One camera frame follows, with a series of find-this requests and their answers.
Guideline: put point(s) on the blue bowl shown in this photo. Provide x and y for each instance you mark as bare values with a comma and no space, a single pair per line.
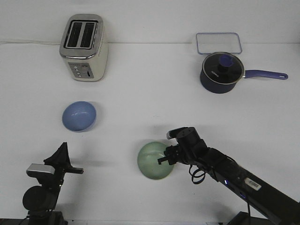
79,116

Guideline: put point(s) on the cream and steel toaster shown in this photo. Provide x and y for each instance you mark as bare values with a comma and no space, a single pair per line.
84,47

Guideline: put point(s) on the glass lid with blue knob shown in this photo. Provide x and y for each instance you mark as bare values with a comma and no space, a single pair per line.
223,68

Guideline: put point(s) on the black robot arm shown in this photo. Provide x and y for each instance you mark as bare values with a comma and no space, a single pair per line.
40,201
277,208

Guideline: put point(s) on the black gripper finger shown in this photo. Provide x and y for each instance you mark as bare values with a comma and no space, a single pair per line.
60,158

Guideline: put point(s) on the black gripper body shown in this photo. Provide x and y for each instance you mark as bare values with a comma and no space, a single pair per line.
56,180
172,155

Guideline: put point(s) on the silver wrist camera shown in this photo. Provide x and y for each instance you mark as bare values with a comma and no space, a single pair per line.
35,170
173,133

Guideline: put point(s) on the dark blue saucepan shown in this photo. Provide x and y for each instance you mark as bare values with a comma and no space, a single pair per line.
220,88

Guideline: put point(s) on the green bowl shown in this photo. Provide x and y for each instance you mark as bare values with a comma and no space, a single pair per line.
147,161

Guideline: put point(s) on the clear blue-rimmed container lid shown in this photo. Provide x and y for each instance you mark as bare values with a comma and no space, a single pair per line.
208,43

